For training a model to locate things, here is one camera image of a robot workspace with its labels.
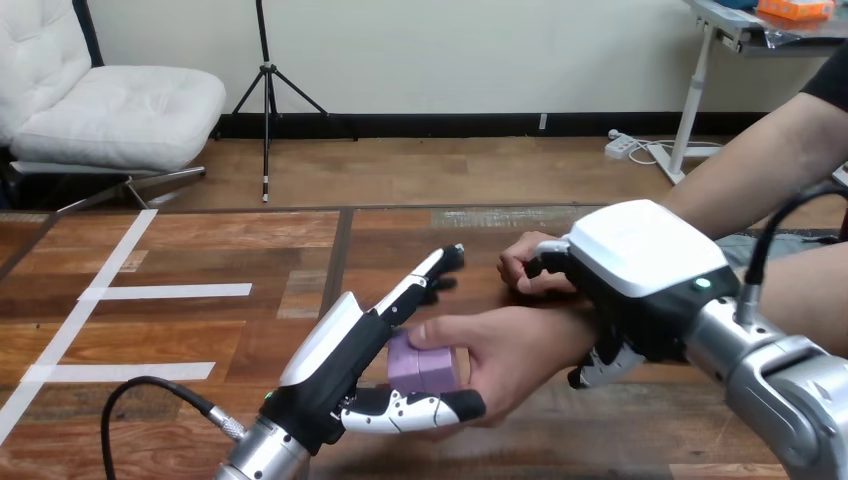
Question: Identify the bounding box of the white cushioned chair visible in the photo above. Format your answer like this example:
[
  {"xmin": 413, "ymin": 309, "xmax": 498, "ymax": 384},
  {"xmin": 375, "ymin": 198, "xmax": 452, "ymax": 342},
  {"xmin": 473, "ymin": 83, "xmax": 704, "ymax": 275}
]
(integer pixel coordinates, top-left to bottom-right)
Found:
[{"xmin": 0, "ymin": 0, "xmax": 228, "ymax": 213}]

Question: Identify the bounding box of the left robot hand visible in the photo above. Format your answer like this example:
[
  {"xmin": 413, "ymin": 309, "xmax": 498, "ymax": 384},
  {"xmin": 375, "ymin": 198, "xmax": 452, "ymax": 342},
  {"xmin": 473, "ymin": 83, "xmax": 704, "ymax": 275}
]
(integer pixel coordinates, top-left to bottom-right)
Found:
[{"xmin": 259, "ymin": 243, "xmax": 487, "ymax": 457}]

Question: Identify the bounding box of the black tripod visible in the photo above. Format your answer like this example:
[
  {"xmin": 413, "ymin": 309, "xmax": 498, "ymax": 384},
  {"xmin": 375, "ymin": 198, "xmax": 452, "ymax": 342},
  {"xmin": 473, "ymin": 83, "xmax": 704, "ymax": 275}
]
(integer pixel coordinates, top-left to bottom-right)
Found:
[{"xmin": 211, "ymin": 0, "xmax": 360, "ymax": 204}]

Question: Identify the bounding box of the orange thing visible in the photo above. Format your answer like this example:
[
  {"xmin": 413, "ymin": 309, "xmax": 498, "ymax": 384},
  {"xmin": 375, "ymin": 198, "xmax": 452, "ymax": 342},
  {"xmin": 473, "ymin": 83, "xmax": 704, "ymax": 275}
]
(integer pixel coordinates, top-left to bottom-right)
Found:
[{"xmin": 757, "ymin": 0, "xmax": 837, "ymax": 22}]

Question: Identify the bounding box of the black cable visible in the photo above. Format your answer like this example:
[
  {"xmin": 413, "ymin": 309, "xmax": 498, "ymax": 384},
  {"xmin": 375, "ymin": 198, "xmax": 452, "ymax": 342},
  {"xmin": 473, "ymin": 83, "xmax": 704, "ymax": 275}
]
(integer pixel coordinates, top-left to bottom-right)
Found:
[
  {"xmin": 100, "ymin": 376, "xmax": 248, "ymax": 480},
  {"xmin": 735, "ymin": 182, "xmax": 848, "ymax": 327}
]

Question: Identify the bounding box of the white power strip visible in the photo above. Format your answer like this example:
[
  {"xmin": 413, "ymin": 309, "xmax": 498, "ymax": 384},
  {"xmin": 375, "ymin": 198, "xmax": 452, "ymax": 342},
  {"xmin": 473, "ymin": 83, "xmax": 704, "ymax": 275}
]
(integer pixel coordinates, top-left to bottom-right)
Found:
[{"xmin": 604, "ymin": 129, "xmax": 639, "ymax": 161}]

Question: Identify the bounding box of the white desk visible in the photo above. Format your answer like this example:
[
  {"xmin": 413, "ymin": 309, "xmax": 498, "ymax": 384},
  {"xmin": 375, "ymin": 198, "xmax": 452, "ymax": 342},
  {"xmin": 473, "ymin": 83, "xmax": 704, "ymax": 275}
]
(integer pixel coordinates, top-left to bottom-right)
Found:
[{"xmin": 645, "ymin": 0, "xmax": 848, "ymax": 187}]

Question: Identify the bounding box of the person's hand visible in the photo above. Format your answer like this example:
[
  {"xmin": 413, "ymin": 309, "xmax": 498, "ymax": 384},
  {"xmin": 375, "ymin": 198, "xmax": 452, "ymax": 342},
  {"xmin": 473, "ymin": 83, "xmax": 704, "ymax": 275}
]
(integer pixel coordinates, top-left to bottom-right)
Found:
[
  {"xmin": 407, "ymin": 305, "xmax": 598, "ymax": 443},
  {"xmin": 496, "ymin": 231, "xmax": 579, "ymax": 298}
]

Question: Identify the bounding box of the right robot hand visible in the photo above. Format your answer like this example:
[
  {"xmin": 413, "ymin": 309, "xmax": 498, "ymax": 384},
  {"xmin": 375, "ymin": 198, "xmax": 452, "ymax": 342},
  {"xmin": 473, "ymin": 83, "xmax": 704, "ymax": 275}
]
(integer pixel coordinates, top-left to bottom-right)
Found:
[{"xmin": 525, "ymin": 199, "xmax": 742, "ymax": 390}]

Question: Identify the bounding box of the white power cable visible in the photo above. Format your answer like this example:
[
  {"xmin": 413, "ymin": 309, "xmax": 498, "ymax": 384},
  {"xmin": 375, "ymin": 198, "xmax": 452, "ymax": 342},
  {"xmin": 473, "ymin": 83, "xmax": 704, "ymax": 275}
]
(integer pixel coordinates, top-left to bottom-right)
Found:
[{"xmin": 625, "ymin": 137, "xmax": 725, "ymax": 168}]

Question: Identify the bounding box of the purple block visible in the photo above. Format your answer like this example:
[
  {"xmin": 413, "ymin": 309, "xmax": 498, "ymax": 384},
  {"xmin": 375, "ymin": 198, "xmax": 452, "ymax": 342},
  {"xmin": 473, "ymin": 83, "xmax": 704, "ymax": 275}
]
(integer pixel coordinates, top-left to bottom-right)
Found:
[{"xmin": 387, "ymin": 329, "xmax": 462, "ymax": 396}]

